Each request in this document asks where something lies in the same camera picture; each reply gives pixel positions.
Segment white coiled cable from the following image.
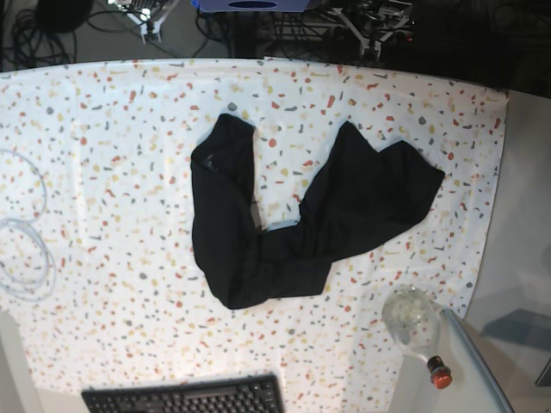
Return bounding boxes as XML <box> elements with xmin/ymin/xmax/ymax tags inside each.
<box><xmin>0</xmin><ymin>148</ymin><xmax>58</xmax><ymax>300</ymax></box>

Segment clear bottle with red cap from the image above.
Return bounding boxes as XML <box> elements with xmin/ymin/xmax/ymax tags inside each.
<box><xmin>382</xmin><ymin>286</ymin><xmax>453</xmax><ymax>390</ymax></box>

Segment terrazzo pattern tablecloth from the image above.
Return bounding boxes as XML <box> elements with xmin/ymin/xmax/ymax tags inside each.
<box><xmin>1</xmin><ymin>59</ymin><xmax>509</xmax><ymax>412</ymax></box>

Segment blue box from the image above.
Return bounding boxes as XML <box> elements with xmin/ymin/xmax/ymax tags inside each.
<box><xmin>191</xmin><ymin>0</ymin><xmax>322</xmax><ymax>13</ymax></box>

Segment black t-shirt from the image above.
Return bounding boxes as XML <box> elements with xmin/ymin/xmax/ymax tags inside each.
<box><xmin>190</xmin><ymin>114</ymin><xmax>444</xmax><ymax>310</ymax></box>

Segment black computer keyboard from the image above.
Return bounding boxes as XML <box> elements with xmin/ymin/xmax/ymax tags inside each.
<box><xmin>81</xmin><ymin>374</ymin><xmax>285</xmax><ymax>413</ymax></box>

